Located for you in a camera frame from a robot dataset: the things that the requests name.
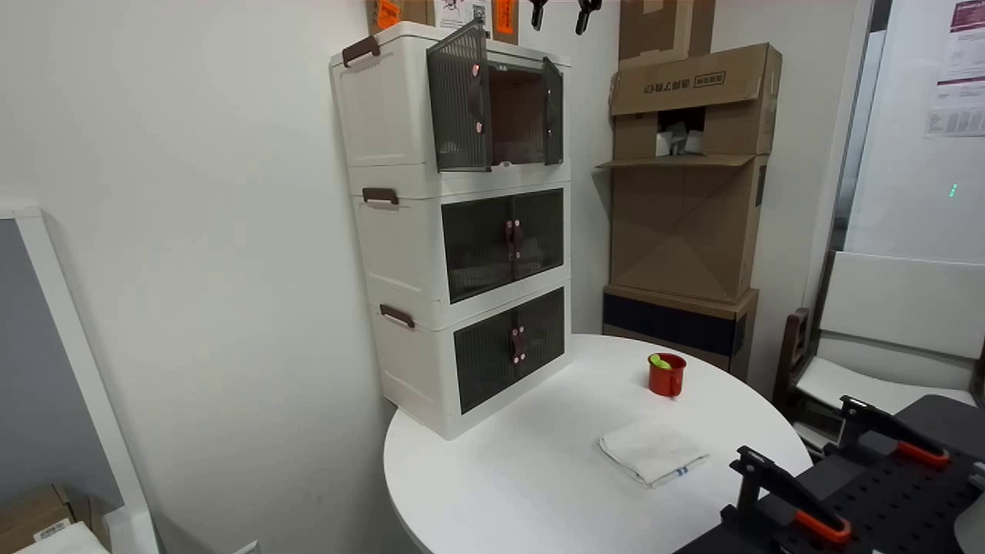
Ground smoked transparent cabinet door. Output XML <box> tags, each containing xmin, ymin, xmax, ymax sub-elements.
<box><xmin>452</xmin><ymin>306</ymin><xmax>520</xmax><ymax>415</ymax></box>
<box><xmin>511</xmin><ymin>288</ymin><xmax>571</xmax><ymax>376</ymax></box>
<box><xmin>538</xmin><ymin>56</ymin><xmax>565</xmax><ymax>170</ymax></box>
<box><xmin>440</xmin><ymin>195</ymin><xmax>511</xmax><ymax>306</ymax></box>
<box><xmin>426</xmin><ymin>17</ymin><xmax>496</xmax><ymax>176</ymax></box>
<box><xmin>506</xmin><ymin>187</ymin><xmax>565</xmax><ymax>284</ymax></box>

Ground orange item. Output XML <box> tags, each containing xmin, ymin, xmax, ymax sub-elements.
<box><xmin>369</xmin><ymin>0</ymin><xmax>407</xmax><ymax>34</ymax></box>
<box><xmin>489</xmin><ymin>0</ymin><xmax>524</xmax><ymax>47</ymax></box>

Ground white label card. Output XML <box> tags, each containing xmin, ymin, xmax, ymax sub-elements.
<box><xmin>438</xmin><ymin>0</ymin><xmax>486</xmax><ymax>32</ymax></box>

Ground tall plain cardboard box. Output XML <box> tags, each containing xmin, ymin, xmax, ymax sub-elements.
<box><xmin>616</xmin><ymin>0</ymin><xmax>720</xmax><ymax>63</ymax></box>

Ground white three-tier storage cabinet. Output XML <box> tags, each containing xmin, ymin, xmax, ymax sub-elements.
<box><xmin>328</xmin><ymin>18</ymin><xmax>574</xmax><ymax>443</ymax></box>

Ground red plastic cup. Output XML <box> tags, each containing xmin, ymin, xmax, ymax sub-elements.
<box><xmin>643</xmin><ymin>352</ymin><xmax>689</xmax><ymax>399</ymax></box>

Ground brown wooden piece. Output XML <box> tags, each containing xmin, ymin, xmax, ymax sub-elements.
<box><xmin>773</xmin><ymin>306</ymin><xmax>816</xmax><ymax>404</ymax></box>

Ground white flat panel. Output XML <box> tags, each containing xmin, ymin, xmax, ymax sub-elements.
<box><xmin>820</xmin><ymin>249</ymin><xmax>985</xmax><ymax>364</ymax></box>

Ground white folded cloth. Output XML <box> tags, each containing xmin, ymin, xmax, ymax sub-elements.
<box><xmin>595</xmin><ymin>414</ymin><xmax>715</xmax><ymax>490</ymax></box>

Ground black perforated base board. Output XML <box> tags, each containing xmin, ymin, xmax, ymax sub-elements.
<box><xmin>673</xmin><ymin>395</ymin><xmax>985</xmax><ymax>554</ymax></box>

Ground white paper sheets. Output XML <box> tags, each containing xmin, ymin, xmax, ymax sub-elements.
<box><xmin>13</xmin><ymin>519</ymin><xmax>111</xmax><ymax>554</ymax></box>

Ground shallow cardboard tray box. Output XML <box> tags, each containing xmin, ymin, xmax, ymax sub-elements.
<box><xmin>0</xmin><ymin>486</ymin><xmax>80</xmax><ymax>554</ymax></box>

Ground brown cabinet side handle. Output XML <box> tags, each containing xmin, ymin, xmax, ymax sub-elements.
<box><xmin>377</xmin><ymin>301</ymin><xmax>418</xmax><ymax>333</ymax></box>

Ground wall poster with text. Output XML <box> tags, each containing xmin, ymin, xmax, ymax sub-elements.
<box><xmin>928</xmin><ymin>0</ymin><xmax>985</xmax><ymax>142</ymax></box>

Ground black clamp orange handle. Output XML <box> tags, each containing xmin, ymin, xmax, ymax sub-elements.
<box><xmin>731</xmin><ymin>443</ymin><xmax>857</xmax><ymax>548</ymax></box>
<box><xmin>833</xmin><ymin>395</ymin><xmax>953</xmax><ymax>473</ymax></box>

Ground grey partition white frame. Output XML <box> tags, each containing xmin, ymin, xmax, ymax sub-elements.
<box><xmin>0</xmin><ymin>201</ymin><xmax>162</xmax><ymax>554</ymax></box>

